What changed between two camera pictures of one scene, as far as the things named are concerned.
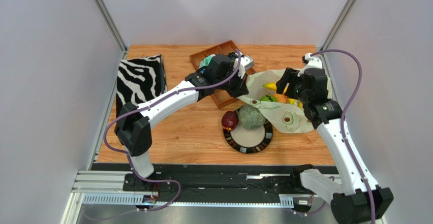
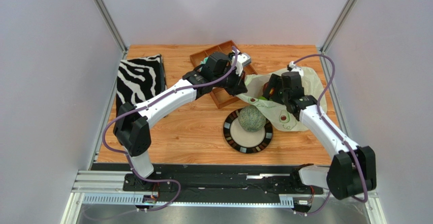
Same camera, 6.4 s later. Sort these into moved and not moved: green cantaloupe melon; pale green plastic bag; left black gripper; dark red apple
Moved: dark red apple
Not moved: left black gripper; green cantaloupe melon; pale green plastic bag
